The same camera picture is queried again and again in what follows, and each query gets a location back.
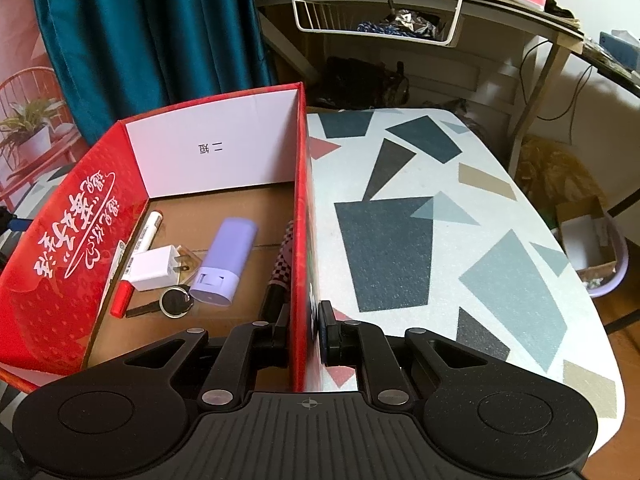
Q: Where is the teal curtain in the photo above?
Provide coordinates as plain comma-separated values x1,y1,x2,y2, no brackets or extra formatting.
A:
34,0,273,144

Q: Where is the clear case orange card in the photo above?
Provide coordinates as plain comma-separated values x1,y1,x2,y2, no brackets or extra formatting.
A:
174,245,202,285

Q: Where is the white desk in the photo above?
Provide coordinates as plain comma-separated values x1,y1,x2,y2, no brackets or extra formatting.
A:
255,0,585,171

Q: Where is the geometric patterned tablecloth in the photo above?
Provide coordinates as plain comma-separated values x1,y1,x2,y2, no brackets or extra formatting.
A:
0,106,626,456

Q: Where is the small open cardboard box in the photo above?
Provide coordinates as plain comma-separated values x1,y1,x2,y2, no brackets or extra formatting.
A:
556,196,615,282

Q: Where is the white wire basket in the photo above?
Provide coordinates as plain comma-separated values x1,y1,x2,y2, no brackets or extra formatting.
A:
291,0,464,48

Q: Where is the lavender plastic bin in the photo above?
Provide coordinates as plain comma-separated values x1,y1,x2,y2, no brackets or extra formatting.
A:
586,214,629,298

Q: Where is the black white checkered pen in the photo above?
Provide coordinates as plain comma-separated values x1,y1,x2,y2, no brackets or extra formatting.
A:
260,221,294,323

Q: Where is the red cardboard box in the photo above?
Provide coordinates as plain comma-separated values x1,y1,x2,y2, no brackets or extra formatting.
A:
1,84,318,393

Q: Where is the lavender power bank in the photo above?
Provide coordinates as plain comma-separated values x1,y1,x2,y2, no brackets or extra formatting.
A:
190,217,258,307

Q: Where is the white charger plug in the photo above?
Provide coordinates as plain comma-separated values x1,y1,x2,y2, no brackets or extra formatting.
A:
122,245,191,292

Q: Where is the black key with ring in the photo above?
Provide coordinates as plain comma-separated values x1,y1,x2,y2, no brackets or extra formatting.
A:
125,285,194,320

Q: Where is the red white marker pen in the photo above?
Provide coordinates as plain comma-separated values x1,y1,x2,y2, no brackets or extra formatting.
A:
110,210,163,318

